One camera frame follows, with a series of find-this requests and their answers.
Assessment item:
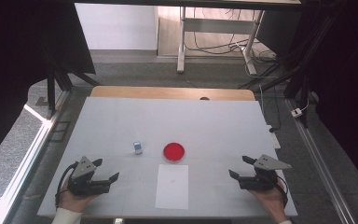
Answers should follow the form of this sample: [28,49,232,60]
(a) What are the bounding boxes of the person's left hand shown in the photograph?
[57,180,99,214]

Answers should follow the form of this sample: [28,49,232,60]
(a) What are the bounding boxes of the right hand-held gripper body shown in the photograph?
[238,154,293,191]

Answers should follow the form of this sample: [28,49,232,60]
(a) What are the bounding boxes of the tangled floor cables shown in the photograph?
[185,7,278,64]

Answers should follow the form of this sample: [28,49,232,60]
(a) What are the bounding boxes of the large white board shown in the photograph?
[36,96,298,218]

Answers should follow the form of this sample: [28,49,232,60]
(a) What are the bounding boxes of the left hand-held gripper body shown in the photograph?
[67,156,111,197]

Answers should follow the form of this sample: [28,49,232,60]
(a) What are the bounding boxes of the white power strip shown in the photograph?
[266,124,282,149]

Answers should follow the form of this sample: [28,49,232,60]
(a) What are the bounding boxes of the black metal stand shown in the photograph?
[239,6,312,129]
[45,46,101,120]

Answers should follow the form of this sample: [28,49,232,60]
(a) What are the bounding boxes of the dark partition panel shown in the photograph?
[255,8,304,59]

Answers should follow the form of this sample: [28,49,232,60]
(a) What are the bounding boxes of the round red ink pad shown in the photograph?
[162,142,186,163]

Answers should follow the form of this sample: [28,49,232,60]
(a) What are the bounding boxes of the wooden table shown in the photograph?
[89,86,256,102]

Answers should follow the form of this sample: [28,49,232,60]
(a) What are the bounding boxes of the white desk frame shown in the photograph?
[176,6,266,77]

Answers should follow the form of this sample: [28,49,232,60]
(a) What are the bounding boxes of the person's right hand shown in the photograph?
[249,178,289,224]

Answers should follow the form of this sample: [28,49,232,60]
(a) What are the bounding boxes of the dark floor hatch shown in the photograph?
[48,120,72,144]

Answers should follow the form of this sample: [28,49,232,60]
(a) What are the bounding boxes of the white paper sheet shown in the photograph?
[155,163,189,210]

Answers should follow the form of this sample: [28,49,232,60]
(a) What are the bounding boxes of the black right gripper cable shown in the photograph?
[274,179,290,209]

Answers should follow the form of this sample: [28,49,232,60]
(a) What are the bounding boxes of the aluminium rail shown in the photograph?
[0,90,71,224]
[284,98,357,224]

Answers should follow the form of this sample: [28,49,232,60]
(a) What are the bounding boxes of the black curtain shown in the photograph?
[301,0,358,194]
[0,0,97,169]

